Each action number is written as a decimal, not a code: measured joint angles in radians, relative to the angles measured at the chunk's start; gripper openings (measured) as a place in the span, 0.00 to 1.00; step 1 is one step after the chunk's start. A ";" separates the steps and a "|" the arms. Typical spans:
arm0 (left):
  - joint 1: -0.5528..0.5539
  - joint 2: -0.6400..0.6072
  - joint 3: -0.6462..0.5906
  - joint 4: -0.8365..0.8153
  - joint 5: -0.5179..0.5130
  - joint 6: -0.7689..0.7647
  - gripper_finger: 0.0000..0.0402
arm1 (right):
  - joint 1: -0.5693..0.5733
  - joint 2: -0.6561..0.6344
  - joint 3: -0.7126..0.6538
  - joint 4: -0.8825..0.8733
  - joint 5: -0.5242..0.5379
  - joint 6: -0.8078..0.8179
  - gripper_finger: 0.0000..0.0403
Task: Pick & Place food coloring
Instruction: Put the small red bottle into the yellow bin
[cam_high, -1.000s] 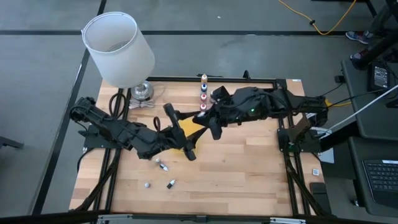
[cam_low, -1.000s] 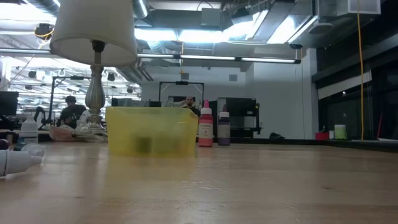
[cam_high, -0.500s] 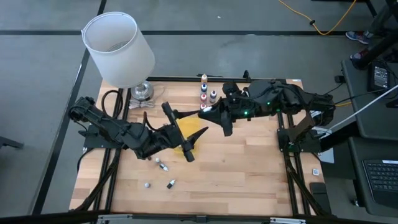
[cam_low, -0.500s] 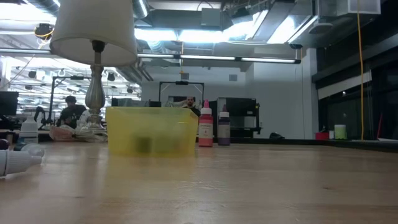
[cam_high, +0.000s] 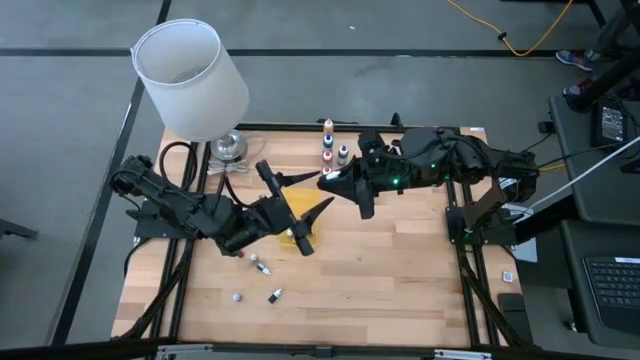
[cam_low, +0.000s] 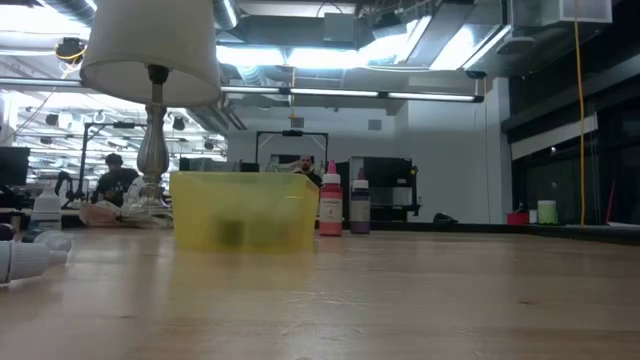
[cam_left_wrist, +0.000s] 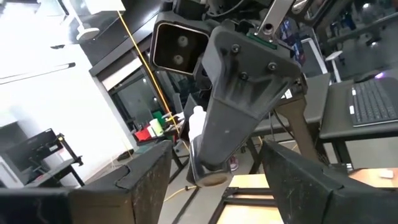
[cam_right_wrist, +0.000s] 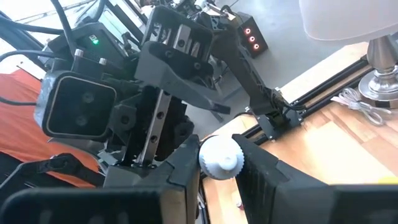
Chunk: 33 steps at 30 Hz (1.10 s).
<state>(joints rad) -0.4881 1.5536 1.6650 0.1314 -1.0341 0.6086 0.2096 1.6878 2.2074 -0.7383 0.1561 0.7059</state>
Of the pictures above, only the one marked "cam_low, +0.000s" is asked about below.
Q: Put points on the black cabinet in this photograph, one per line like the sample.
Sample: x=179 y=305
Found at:
x=390 y=185

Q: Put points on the grey ceiling box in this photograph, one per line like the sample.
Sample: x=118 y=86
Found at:
x=340 y=27

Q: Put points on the pink mesh pouch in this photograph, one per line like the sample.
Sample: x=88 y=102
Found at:
x=100 y=215

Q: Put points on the black background rig frame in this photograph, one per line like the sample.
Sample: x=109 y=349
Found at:
x=123 y=124
x=292 y=133

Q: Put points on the crumpled clear plastic wrap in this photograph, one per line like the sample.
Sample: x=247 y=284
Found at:
x=145 y=216

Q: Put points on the black dome camera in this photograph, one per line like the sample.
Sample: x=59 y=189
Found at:
x=70 y=50

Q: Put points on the white shade table lamp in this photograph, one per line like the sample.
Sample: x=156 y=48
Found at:
x=150 y=40

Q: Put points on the black computer mouse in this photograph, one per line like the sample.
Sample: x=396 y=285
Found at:
x=444 y=218

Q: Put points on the large purple food coloring bottle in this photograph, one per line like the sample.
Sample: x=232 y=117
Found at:
x=360 y=210

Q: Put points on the large pink food coloring bottle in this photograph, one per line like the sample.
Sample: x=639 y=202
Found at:
x=331 y=210

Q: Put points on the yellow translucent plastic bin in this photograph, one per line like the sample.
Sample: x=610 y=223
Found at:
x=260 y=210

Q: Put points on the black monitor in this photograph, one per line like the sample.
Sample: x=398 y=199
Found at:
x=14 y=165

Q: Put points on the person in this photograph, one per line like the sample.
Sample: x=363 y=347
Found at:
x=306 y=165
x=117 y=185

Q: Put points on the long linear ceiling light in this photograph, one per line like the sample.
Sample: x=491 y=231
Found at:
x=350 y=93

